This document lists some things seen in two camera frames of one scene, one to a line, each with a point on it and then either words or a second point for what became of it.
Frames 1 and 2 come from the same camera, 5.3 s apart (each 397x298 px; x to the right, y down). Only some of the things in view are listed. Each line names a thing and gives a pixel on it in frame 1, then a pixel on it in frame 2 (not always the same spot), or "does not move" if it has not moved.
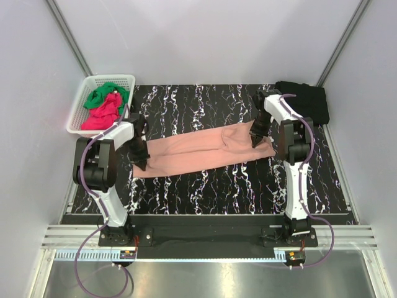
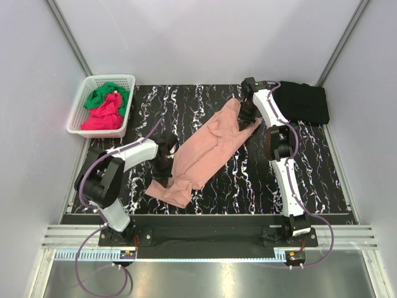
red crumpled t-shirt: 104,116 does not move
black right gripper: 258,135 to 244,121
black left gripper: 140,160 to 162,177
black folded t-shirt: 310,102 does not move
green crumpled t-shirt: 98,96 does not move
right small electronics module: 295,258 does not move
